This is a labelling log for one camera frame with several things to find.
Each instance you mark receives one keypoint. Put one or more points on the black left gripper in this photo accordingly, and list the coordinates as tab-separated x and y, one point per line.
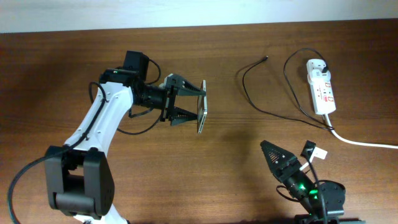
168	95

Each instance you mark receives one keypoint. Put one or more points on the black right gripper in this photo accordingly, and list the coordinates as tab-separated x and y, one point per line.
282	163

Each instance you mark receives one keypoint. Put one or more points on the black smartphone silver frame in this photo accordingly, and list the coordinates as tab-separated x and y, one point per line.
202	109

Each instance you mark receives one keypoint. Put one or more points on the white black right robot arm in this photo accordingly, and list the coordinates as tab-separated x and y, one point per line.
322	199

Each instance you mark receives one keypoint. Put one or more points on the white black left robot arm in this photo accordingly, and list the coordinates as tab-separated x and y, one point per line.
78	177

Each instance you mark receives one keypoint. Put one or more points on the white charger plug adapter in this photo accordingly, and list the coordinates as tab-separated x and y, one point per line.
317	71

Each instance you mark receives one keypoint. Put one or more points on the white power strip red switches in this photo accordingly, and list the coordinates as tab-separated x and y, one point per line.
322	97

